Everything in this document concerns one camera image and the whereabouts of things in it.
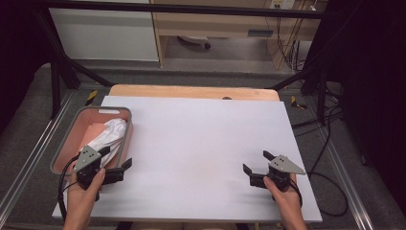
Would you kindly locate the aluminium floor rail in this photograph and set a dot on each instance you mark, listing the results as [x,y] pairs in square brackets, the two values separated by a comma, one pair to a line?
[32,153]
[349,188]

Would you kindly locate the wooden table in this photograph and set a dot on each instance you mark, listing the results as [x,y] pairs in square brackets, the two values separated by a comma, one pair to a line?
[191,92]

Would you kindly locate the light wooden desk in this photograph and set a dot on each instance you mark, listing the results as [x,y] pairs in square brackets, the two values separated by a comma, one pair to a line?
[223,27]

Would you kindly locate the office chair base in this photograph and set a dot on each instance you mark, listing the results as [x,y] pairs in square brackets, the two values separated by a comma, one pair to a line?
[194,40]

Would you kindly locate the white cabinet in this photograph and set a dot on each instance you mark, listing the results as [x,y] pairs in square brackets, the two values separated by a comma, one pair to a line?
[105,35]

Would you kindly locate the black metal frame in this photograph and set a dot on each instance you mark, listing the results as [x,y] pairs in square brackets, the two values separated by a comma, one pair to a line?
[191,9]

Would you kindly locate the black curtain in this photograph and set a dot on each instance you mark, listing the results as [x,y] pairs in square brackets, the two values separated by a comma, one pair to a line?
[19,48]
[373,80]

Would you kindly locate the person's left hand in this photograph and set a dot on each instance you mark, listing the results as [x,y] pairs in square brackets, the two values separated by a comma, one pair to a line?
[84,193]

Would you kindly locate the white table board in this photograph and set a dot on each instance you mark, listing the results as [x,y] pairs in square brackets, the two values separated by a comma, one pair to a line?
[198,153]

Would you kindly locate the white cloth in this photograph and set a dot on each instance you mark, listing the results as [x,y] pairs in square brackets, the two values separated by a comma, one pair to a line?
[110,137]

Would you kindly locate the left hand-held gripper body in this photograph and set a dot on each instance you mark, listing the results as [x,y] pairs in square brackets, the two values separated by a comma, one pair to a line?
[86,158]

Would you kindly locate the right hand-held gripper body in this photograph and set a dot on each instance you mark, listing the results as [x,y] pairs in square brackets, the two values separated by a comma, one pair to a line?
[282,166]

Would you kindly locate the white power strip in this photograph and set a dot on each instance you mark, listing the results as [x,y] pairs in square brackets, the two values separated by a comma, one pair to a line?
[282,4]

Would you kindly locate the person's right hand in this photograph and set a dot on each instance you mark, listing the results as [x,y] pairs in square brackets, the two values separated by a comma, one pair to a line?
[285,195]

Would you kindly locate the pink basket with grey rim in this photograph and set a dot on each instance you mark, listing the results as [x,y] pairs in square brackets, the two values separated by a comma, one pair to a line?
[76,140]

